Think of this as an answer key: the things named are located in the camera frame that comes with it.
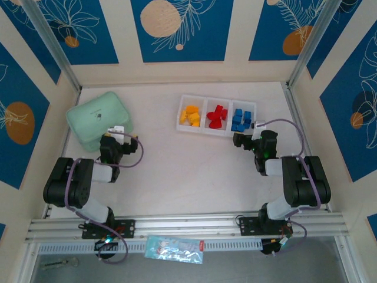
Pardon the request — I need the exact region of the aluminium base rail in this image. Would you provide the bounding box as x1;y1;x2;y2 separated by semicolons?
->
25;212;350;244

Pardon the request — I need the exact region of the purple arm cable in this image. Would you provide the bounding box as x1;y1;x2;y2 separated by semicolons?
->
64;131;144;265
263;118;322;257

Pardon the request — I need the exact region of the black controller board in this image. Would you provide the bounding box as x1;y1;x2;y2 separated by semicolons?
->
260;238;292;256
93;238;119;252

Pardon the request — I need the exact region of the white three-compartment tray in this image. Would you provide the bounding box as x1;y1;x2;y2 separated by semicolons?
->
176;94;257;139

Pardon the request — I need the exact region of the aluminium table side rail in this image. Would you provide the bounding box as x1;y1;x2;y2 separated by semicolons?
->
42;88;82;219
281;81;333;213

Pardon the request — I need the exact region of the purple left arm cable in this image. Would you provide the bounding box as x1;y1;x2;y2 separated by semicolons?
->
64;131;144;265

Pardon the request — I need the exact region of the white slotted cable duct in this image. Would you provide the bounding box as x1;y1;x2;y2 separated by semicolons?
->
38;239;263;255

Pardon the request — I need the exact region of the aluminium frame bar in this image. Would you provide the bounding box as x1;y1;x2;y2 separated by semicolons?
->
14;243;41;283
334;235;365;283

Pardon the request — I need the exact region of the mint green zipper pouch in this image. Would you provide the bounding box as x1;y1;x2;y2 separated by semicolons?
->
65;91;133;153

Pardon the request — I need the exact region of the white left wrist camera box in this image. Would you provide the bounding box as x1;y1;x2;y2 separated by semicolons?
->
107;126;127;142

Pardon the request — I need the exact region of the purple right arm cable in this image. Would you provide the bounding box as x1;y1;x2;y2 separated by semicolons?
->
263;118;322;257

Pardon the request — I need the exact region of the printed plastic bag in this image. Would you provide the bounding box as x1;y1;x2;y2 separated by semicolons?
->
144;235;205;265

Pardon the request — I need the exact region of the aluminium corner post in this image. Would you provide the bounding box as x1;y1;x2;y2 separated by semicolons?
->
287;0;344;89
21;0;82;93

